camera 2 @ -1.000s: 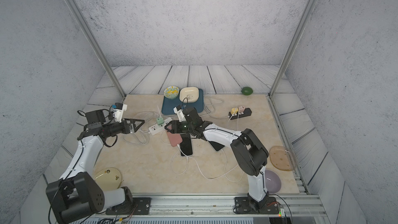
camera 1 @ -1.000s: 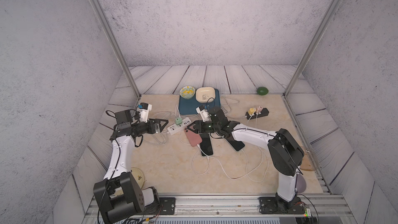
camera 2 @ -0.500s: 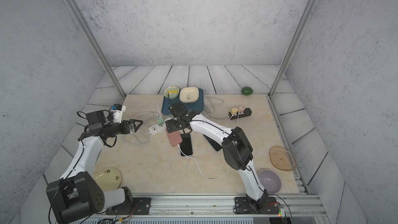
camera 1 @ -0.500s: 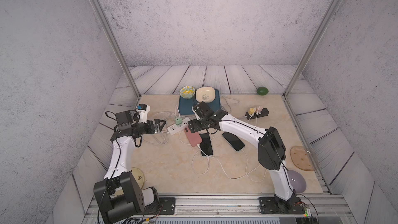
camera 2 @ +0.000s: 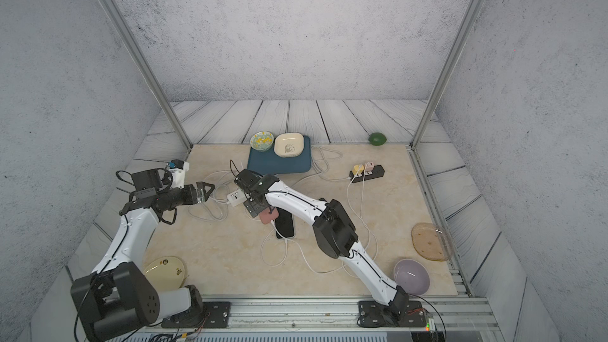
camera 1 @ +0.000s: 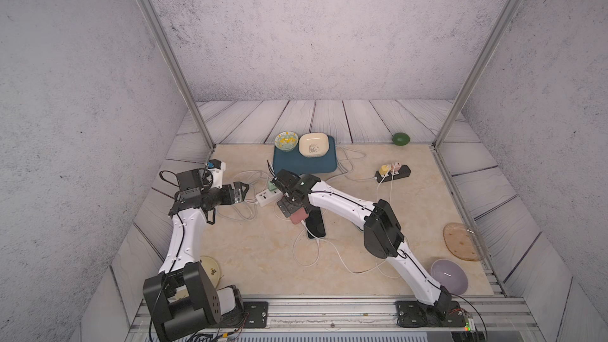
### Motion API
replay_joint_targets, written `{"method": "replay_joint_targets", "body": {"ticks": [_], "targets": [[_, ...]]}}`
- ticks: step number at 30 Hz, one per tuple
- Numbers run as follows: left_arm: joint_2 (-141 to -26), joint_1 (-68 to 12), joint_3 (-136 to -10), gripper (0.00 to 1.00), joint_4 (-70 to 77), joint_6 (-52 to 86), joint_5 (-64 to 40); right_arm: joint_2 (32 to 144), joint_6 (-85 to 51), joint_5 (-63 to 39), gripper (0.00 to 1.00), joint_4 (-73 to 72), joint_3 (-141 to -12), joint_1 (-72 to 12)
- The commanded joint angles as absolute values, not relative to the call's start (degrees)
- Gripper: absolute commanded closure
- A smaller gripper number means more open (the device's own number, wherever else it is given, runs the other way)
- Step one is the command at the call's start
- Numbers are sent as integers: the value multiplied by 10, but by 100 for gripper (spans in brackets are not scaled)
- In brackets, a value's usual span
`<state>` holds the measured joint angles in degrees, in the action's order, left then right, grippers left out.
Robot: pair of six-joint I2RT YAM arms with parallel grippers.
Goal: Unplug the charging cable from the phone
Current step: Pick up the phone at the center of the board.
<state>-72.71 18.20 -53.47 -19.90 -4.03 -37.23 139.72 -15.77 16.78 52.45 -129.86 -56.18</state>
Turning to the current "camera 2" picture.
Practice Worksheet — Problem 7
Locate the white charging cable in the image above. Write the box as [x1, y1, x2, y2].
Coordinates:
[260, 220, 378, 279]

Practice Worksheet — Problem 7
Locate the pink case phone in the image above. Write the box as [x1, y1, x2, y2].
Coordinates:
[258, 207, 280, 225]

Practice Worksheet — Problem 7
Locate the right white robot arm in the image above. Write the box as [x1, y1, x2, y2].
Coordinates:
[234, 169, 409, 326]

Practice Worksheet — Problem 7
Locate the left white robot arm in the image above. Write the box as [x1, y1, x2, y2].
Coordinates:
[71, 161, 215, 341]

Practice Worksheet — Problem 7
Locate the black phone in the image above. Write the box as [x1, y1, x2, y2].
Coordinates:
[275, 208, 295, 239]

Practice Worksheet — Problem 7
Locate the white power strip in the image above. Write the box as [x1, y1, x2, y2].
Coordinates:
[226, 189, 247, 207]

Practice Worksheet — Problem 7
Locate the dark blue mat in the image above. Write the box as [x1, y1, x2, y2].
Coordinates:
[247, 136, 312, 175]

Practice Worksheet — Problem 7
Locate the small patterned bowl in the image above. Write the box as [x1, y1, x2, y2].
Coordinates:
[250, 131, 275, 152]

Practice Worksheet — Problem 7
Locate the cream square dish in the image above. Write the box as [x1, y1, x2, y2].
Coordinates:
[274, 132, 305, 158]

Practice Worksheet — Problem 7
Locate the yellow plate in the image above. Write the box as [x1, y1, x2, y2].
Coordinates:
[144, 256, 186, 292]

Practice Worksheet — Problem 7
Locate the yellow charger plug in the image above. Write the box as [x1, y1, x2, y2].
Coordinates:
[351, 164, 365, 177]

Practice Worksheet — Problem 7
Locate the black power strip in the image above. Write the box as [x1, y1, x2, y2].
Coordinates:
[349, 165, 385, 183]

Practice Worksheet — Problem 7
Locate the green round fruit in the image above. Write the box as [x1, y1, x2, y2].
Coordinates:
[368, 132, 387, 147]

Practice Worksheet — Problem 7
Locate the purple bowl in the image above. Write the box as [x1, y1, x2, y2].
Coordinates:
[394, 259, 431, 295]

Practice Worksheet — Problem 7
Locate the amber glass plate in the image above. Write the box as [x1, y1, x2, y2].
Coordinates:
[411, 223, 453, 261]

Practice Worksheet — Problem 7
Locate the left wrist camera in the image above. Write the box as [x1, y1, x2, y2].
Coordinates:
[166, 159, 189, 188]

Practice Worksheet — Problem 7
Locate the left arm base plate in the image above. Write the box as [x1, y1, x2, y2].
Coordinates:
[161, 302, 232, 329]

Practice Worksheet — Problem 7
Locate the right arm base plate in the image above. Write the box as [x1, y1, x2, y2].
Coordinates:
[357, 300, 428, 329]

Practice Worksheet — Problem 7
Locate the left aluminium frame post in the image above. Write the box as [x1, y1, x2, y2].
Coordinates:
[98, 0, 193, 151]

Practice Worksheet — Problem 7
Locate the aluminium frame post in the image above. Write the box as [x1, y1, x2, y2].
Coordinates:
[98, 0, 193, 151]
[410, 0, 484, 150]

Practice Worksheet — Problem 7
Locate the right aluminium frame post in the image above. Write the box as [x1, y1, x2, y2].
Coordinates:
[410, 0, 484, 150]

